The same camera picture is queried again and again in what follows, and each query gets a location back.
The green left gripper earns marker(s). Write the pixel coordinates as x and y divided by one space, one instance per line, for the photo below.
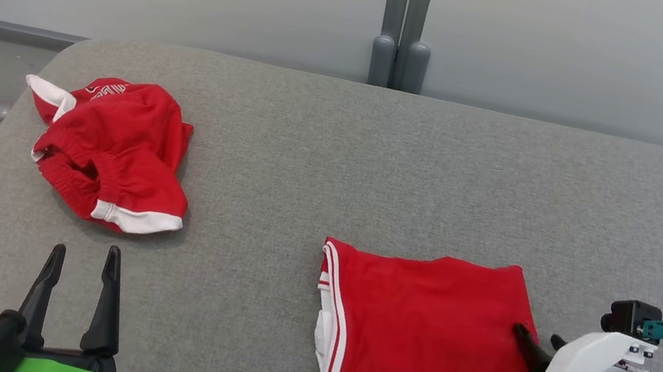
67 371

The red basketball jersey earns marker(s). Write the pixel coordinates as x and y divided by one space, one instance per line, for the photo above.
427 339

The red shorts with white trim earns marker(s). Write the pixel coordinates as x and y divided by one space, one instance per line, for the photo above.
120 149

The grey fabric sofa seat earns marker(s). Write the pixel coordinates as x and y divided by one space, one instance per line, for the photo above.
336 159

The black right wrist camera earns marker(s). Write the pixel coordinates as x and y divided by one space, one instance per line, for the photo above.
629 317

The grey double partition post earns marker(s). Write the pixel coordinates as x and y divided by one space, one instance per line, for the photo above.
406 22

